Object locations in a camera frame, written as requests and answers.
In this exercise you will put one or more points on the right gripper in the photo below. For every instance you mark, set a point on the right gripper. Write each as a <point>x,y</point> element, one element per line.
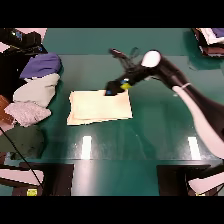
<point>116,86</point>

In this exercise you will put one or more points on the cream shirt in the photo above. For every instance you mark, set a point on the cream shirt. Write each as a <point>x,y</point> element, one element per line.
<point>100,108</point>

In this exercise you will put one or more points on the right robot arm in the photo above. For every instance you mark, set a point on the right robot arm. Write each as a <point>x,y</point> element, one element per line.
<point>206,113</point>

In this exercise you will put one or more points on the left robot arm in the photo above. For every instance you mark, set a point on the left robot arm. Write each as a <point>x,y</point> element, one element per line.
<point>20,176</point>

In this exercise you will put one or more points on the blue garment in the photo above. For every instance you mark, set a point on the blue garment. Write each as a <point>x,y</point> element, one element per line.
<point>41,65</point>

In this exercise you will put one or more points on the pale grey garment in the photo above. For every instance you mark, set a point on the pale grey garment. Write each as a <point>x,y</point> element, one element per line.
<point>36,90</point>

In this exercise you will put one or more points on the pink grey garment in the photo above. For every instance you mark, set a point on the pink grey garment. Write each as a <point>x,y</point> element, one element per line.
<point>26,113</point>

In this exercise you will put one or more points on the white folded garment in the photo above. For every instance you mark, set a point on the white folded garment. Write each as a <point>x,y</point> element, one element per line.
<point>210,35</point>

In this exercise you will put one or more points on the black garment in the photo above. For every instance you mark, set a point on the black garment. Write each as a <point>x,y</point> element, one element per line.
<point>10,73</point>

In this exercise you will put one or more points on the dark green garment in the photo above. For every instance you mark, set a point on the dark green garment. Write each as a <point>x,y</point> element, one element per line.
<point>23,140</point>

